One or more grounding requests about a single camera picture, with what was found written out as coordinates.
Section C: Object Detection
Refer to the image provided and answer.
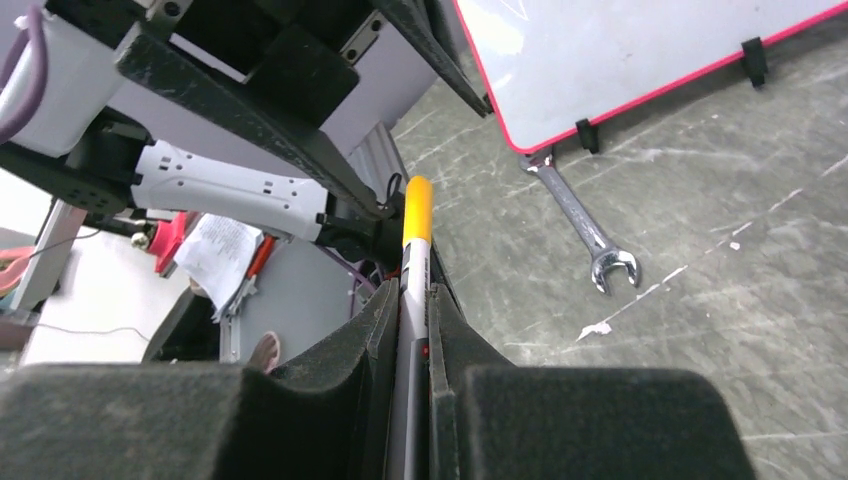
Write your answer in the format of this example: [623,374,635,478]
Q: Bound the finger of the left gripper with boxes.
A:
[370,0,492,118]

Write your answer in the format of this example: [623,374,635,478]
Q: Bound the white paper sheet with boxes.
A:
[174,214,263,321]

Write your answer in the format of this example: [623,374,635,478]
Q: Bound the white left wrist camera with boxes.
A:
[1,5,123,157]

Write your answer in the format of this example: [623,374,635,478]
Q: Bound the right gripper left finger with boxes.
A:
[1,280,399,479]

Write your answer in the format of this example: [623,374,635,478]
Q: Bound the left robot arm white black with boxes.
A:
[1,1,492,269]

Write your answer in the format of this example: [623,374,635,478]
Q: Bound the silver combination wrench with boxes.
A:
[518,147,642,295]

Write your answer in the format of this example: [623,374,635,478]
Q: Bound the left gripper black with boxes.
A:
[46,1,424,220]

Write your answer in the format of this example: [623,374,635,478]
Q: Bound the whiteboard with red rim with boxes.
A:
[455,0,847,153]

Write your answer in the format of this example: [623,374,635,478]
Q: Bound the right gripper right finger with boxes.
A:
[427,284,755,479]

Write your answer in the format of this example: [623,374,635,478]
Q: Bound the black whiteboard clip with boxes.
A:
[741,37,769,89]
[575,118,600,155]

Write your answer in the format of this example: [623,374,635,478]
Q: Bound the white marker pen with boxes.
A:
[386,238,430,479]

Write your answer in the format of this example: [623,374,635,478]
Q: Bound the yellow marker cap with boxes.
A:
[402,176,434,247]

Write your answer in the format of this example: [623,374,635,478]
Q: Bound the red handled tool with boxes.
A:
[213,234,277,323]

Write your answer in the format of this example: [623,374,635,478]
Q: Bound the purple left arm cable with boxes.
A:
[0,5,49,146]

